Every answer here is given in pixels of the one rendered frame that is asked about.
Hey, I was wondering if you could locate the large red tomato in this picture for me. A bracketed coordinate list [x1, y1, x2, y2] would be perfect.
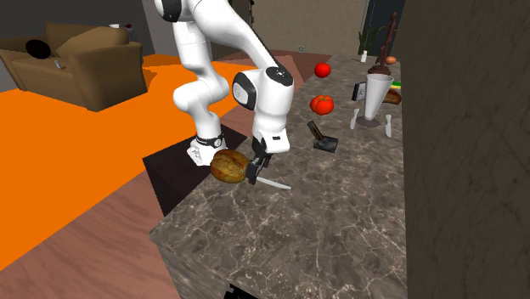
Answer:
[309, 94, 335, 116]

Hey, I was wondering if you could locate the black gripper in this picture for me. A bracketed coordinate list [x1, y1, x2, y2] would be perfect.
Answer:
[245, 135, 273, 186]

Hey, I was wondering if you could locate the black meat mallet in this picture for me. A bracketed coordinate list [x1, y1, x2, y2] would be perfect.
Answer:
[307, 120, 340, 154]

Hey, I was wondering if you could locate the dark door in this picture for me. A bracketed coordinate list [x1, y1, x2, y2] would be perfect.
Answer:
[363, 0, 408, 58]

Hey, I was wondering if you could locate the black round cushion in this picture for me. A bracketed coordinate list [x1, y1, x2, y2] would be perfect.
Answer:
[25, 38, 53, 59]

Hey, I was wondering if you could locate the brown bread roll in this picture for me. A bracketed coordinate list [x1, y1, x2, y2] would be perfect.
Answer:
[209, 149, 251, 185]

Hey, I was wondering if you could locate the brown sofa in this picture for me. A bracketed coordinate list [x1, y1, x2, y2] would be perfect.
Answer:
[0, 22, 149, 113]

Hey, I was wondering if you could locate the tall white cup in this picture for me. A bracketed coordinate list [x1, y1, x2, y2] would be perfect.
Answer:
[356, 73, 395, 128]

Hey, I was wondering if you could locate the brown bread loaf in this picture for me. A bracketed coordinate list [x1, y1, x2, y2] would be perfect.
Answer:
[382, 88, 403, 106]

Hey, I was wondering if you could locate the small red tomato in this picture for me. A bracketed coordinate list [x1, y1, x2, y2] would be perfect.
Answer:
[313, 62, 332, 79]

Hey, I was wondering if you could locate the brown figure statue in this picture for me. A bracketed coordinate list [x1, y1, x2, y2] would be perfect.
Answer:
[367, 11, 400, 76]

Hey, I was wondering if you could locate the dark robot stand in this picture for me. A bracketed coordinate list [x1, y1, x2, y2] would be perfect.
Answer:
[142, 123, 251, 217]

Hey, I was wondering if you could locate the green potted plant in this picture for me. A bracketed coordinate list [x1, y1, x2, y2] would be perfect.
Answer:
[357, 25, 386, 55]

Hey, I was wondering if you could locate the silver knife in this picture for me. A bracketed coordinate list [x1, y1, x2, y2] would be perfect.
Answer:
[257, 176, 292, 191]

